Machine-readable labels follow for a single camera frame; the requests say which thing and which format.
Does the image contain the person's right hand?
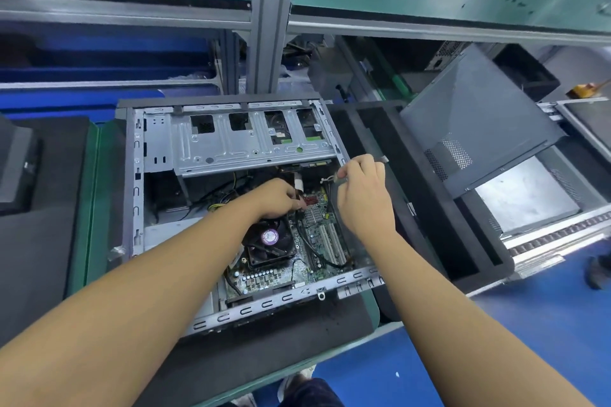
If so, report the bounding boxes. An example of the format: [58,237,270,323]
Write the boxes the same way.
[334,154,398,244]

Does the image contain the person's left hand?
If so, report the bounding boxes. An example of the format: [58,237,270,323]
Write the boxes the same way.
[243,177,309,224]

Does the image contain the black CPU fan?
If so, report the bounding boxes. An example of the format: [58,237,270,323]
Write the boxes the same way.
[241,219,297,270]

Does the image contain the green motherboard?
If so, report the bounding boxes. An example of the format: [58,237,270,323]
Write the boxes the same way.
[224,173,369,298]

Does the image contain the dark grey computer case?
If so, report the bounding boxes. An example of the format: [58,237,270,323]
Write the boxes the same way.
[107,95,388,338]

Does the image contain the grey case side panel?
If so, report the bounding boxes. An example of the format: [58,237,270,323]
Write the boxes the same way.
[399,44,566,201]

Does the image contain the distant computer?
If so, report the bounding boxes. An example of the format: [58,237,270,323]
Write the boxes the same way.
[425,39,469,71]

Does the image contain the silver computer case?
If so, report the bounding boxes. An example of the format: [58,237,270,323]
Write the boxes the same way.
[0,114,41,217]

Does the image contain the person's left forearm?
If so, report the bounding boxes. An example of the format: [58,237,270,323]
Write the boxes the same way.
[0,194,280,407]

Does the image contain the person's right forearm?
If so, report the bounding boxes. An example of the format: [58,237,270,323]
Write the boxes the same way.
[365,228,593,407]

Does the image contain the black divided foam tray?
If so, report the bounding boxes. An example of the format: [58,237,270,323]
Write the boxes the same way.
[329,101,517,322]

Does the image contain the silver power supply unit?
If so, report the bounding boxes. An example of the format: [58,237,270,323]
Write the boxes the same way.
[141,216,230,327]

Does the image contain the grey metal conveyor plate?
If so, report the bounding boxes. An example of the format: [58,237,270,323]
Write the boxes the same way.
[474,154,584,236]

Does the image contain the blue plastic crate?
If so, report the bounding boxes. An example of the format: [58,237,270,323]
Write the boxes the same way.
[0,34,230,123]

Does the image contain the yellow push button box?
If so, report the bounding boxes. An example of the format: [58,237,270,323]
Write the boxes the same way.
[571,80,605,100]

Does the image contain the thick aluminium frame post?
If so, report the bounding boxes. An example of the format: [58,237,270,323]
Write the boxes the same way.
[243,0,300,96]

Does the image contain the aluminium conveyor frame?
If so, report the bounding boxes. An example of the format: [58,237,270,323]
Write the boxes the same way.
[501,97,611,279]

